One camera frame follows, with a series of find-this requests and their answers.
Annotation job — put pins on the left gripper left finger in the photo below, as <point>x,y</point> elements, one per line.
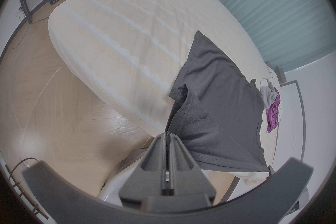
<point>147,178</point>

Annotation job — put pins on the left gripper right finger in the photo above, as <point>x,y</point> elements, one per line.
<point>189,178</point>

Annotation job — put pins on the black T-shirt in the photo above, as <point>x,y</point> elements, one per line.
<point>223,112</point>

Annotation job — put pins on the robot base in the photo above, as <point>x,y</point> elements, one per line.
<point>118,178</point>

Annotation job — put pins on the purple satin garment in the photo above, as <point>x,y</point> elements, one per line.
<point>273,115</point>

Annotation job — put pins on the grey garment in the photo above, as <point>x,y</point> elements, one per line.
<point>269,97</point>

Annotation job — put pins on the white garment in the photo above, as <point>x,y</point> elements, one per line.
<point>263,83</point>

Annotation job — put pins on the white printed pillow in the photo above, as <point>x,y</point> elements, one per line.
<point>273,77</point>

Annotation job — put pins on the bed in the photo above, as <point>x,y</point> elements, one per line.
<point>118,47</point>

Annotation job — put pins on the grey bedside table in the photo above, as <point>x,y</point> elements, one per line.
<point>280,73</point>

